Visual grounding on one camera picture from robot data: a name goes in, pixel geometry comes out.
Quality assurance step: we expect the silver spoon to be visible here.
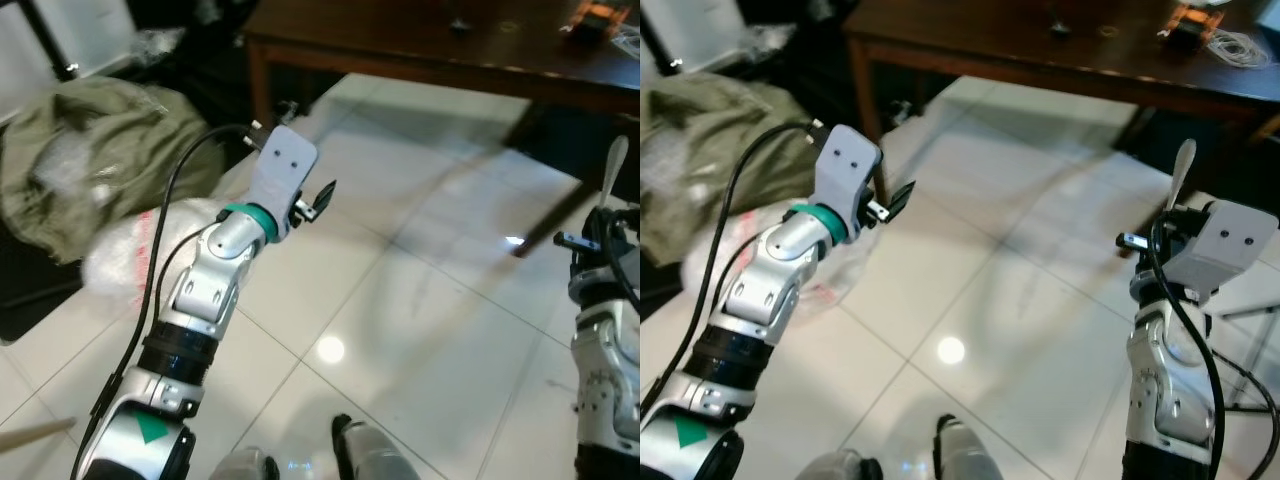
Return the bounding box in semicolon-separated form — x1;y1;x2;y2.
1165;138;1198;213
598;135;631;213

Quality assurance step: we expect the black mat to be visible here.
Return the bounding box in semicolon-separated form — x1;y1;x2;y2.
0;225;86;346
640;255;691;321

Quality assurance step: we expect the grey metal stand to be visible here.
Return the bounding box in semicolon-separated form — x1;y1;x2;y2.
1205;298;1280;413

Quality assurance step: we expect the olive green jacket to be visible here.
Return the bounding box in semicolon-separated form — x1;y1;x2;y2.
640;72;831;266
0;78;226;263

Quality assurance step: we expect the dark wooden table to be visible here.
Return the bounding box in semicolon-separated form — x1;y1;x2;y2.
843;0;1280;141
243;0;641;131

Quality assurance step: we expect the crumpled clear plastic wrap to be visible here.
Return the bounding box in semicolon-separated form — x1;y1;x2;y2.
740;25;796;56
130;28;186;61

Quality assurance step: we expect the orange and black device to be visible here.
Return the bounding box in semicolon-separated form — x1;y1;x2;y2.
560;0;626;43
1160;0;1226;41

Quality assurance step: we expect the white board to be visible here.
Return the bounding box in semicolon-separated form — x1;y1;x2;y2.
640;0;746;71
0;0;136;96

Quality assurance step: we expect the robot right leg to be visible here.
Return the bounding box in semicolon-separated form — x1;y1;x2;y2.
935;413;1016;480
330;413;421;480

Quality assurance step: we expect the light wooden stick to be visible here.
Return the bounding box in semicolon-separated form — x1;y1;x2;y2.
0;418;76;453

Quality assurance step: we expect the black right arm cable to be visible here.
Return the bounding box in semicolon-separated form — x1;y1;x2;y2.
600;215;641;311
1148;215;1226;480

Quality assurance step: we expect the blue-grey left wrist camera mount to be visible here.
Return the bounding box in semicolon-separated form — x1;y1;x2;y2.
247;125;319;241
813;125;883;241

